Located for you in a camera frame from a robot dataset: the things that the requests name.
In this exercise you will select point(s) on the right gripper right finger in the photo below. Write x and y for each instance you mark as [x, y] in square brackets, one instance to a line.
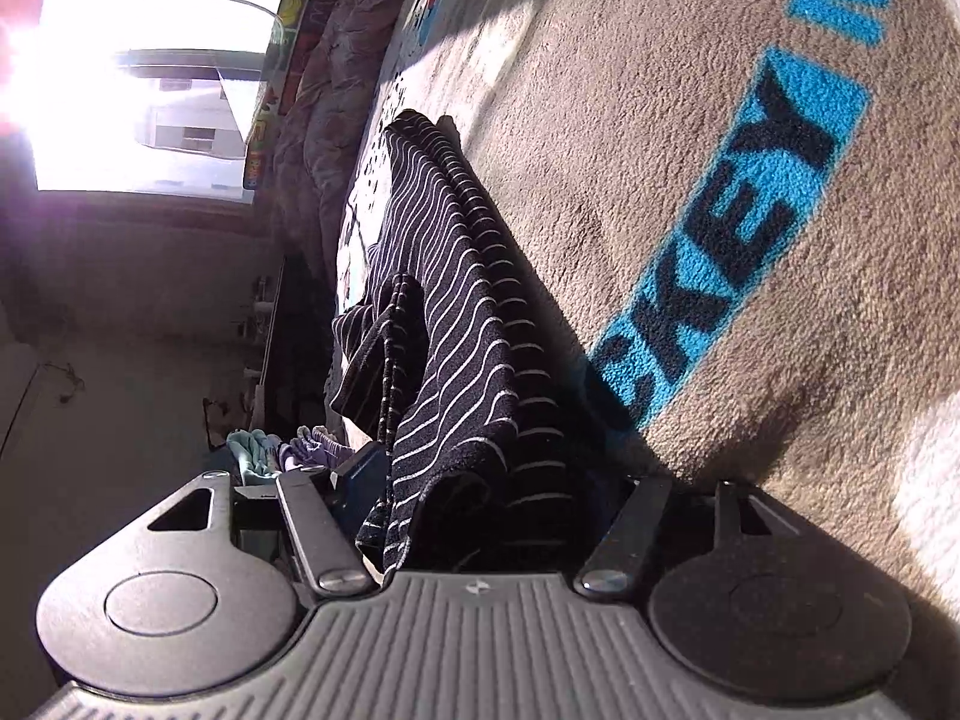
[616, 568]

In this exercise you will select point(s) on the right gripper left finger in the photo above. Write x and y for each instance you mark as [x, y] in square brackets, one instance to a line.
[329, 562]

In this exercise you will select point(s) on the dark navy striped garment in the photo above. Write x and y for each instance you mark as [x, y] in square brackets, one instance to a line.
[448, 370]

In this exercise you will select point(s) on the light blue purple clothes pile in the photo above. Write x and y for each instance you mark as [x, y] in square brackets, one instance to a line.
[261, 457]

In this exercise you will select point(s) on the beige Mickey Mouse blanket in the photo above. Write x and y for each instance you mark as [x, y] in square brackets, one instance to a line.
[738, 220]

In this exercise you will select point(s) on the pink quilted comforter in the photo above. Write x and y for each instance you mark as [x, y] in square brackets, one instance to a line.
[318, 143]

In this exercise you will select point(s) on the colourful alphabet foam mat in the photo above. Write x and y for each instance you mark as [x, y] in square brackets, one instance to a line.
[299, 25]

